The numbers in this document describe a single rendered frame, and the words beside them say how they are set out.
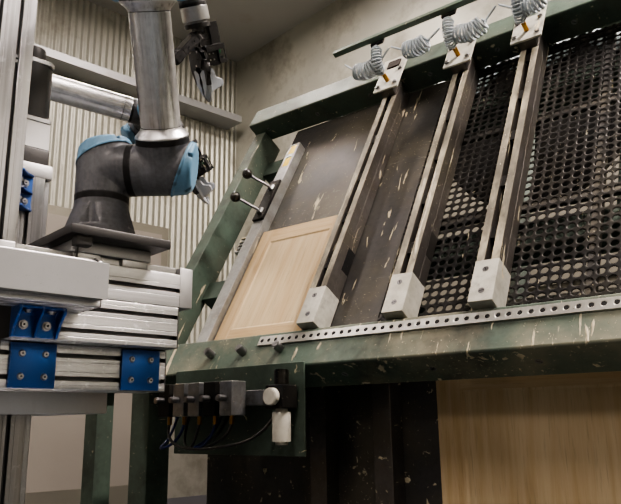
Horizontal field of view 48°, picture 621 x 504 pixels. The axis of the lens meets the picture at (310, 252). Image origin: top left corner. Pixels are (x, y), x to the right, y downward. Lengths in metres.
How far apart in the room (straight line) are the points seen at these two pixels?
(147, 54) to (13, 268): 0.52
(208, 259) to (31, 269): 1.37
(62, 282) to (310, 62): 4.69
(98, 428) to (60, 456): 2.88
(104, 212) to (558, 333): 0.98
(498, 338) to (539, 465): 0.36
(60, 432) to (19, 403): 3.55
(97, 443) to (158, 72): 1.17
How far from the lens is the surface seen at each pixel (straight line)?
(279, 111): 2.94
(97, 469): 2.22
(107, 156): 1.56
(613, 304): 1.53
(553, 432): 1.78
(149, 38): 1.50
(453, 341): 1.63
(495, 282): 1.66
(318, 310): 1.91
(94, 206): 1.52
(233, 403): 1.87
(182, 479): 5.59
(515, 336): 1.57
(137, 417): 2.36
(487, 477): 1.85
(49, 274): 1.30
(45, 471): 5.05
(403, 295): 1.76
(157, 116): 1.51
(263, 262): 2.34
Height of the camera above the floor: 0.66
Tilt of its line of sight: 14 degrees up
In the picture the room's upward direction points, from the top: 1 degrees counter-clockwise
